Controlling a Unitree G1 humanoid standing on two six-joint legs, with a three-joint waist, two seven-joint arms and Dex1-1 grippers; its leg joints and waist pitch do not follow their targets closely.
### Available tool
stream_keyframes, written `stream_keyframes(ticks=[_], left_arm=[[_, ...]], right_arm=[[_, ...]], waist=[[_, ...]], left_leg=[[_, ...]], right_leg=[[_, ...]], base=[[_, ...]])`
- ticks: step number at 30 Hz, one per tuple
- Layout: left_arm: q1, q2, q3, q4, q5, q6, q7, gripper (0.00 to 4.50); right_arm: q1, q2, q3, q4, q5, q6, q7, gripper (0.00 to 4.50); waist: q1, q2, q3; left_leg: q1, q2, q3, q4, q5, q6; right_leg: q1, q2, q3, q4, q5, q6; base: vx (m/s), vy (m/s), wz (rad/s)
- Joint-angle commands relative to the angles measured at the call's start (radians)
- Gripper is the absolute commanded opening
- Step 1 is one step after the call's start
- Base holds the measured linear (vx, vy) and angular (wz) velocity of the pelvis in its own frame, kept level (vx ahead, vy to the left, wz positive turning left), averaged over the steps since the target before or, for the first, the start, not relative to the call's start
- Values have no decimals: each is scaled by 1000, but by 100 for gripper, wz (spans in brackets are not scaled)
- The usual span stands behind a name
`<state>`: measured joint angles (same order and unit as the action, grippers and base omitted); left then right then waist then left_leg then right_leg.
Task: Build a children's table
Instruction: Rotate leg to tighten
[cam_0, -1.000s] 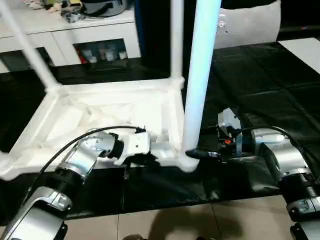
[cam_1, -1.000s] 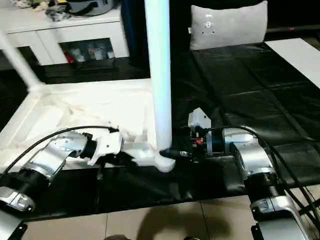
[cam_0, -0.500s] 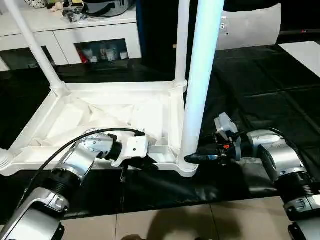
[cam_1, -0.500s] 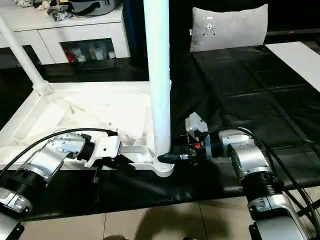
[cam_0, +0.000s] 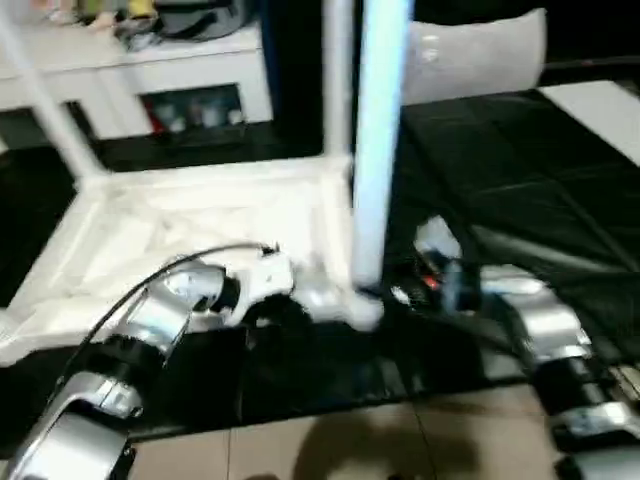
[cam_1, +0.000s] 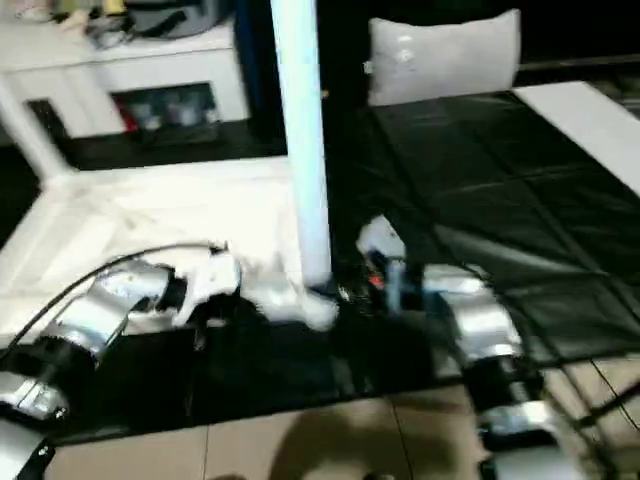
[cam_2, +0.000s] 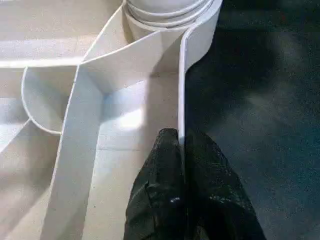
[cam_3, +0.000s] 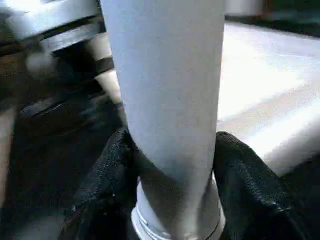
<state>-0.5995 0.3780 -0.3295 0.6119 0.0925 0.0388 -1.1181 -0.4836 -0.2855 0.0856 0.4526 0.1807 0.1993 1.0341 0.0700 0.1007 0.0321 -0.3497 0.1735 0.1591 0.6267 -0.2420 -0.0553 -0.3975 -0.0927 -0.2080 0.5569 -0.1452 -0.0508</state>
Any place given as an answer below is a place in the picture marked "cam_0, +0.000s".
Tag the white plastic table top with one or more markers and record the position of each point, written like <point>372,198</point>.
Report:
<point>180,215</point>

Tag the black work mat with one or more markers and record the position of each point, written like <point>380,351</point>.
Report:
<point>520,180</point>

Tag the grey cushion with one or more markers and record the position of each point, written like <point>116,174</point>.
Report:
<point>470,55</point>

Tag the white glass-door cabinet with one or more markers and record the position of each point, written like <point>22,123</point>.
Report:
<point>80,70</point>

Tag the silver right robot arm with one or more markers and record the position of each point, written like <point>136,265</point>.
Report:
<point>545,330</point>

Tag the white plastic table leg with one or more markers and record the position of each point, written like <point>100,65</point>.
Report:
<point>50,110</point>
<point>338,80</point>
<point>380,140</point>

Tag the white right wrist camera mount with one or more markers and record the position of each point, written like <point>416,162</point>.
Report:
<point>436,238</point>

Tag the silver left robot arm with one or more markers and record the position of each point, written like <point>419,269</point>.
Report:
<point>130,360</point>

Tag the white flat panel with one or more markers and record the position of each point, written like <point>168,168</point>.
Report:
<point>595,115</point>

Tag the black furniture with yellow label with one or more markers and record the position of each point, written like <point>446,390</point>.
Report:
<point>300,50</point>

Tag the grey round appliance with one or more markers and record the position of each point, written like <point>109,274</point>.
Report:
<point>205,14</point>

